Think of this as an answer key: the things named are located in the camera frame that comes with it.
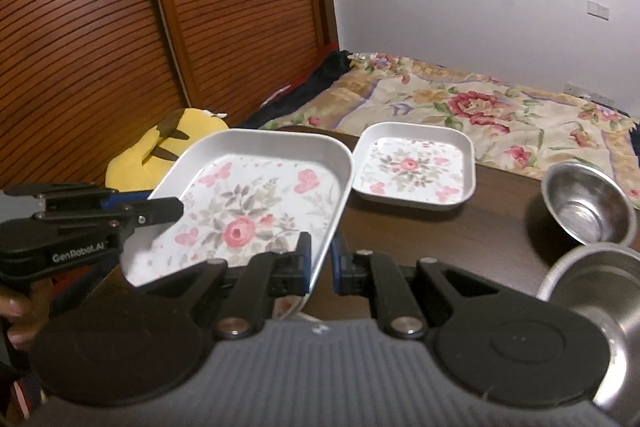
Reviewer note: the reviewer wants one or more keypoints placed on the floral blanket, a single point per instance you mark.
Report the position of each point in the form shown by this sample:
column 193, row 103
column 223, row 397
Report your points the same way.
column 500, row 117

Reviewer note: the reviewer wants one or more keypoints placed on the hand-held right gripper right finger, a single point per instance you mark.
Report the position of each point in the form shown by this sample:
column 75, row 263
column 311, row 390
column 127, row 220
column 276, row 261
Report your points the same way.
column 340, row 268

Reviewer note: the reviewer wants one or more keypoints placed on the white wall switch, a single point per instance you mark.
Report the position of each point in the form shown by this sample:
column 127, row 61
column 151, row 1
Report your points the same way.
column 598, row 9

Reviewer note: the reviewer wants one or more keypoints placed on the large steel bowl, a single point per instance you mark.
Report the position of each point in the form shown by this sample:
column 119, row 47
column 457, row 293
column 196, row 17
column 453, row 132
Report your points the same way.
column 600, row 297

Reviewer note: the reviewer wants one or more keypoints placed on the wooden louvered wardrobe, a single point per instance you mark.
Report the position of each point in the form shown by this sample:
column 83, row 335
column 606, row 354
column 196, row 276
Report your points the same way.
column 100, row 32

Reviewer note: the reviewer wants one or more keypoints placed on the dark blue cloth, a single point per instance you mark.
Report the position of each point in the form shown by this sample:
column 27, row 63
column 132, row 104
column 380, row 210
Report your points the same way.
column 636, row 141

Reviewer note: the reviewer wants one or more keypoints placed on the small steel bowl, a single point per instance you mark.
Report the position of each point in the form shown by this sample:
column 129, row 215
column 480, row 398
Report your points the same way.
column 585, row 207

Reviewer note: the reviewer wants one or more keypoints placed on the small floral white plate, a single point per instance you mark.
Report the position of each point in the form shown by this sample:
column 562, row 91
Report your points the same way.
column 410, row 167

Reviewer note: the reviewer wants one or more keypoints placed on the large floral white plate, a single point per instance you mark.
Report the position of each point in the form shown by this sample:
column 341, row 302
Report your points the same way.
column 240, row 207

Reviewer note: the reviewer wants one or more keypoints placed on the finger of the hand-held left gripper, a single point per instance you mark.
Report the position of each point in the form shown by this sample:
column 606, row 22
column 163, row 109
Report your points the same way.
column 155, row 211
column 75, row 193

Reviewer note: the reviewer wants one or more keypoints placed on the black cloth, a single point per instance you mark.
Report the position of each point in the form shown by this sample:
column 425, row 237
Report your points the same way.
column 305, row 92

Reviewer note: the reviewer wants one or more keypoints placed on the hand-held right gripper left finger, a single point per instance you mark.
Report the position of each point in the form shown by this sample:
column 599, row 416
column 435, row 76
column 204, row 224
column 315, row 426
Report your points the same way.
column 300, row 267

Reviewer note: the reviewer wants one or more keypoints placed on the person's left hand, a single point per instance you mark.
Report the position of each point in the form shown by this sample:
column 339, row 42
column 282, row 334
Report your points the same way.
column 20, row 309

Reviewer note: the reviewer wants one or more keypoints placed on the yellow plush toy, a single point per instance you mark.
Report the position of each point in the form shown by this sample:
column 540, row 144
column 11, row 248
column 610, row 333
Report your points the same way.
column 130, row 162

